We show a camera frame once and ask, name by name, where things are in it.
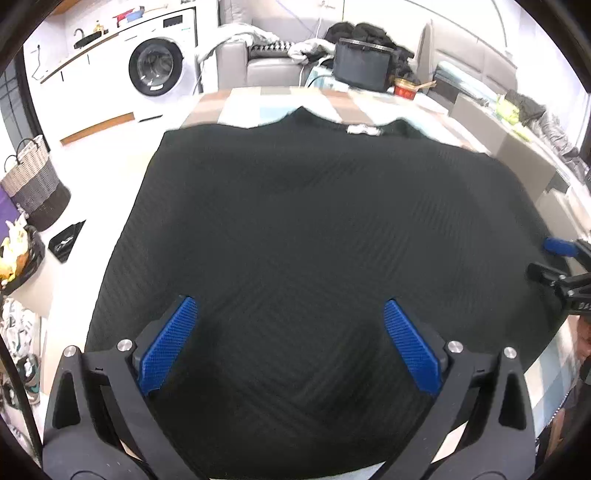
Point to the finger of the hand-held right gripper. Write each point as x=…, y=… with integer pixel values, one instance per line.
x=554, y=274
x=558, y=245

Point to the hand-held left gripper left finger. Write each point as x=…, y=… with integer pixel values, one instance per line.
x=168, y=341

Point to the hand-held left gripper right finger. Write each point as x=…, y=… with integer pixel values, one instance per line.
x=411, y=341

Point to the black knit sweater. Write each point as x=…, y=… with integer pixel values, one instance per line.
x=314, y=240

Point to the pile of grey clothes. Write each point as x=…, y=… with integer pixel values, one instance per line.
x=554, y=134

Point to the pile of black clothes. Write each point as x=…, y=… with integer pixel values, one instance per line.
x=364, y=32

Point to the cardboard box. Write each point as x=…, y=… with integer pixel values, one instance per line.
x=485, y=129

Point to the small black bag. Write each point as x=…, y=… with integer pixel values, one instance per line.
x=67, y=240

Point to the green bag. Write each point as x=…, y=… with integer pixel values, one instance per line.
x=508, y=108

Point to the woven laundry basket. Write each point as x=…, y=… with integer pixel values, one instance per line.
x=37, y=184

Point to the purple bag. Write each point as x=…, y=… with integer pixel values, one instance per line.
x=9, y=212

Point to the grey sofa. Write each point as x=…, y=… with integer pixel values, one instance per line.
x=471, y=50

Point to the red bowl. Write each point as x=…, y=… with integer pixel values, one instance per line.
x=406, y=88

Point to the checked blanket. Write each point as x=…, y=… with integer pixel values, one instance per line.
x=258, y=101

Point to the black storage box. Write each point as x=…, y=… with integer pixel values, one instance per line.
x=362, y=64

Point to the white washing machine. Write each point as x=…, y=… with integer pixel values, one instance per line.
x=157, y=69

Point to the grey armchair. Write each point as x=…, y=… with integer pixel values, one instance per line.
x=270, y=64

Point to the white throw blanket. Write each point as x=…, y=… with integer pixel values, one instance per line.
x=231, y=39

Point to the black sink faucet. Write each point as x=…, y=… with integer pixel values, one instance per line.
x=85, y=37

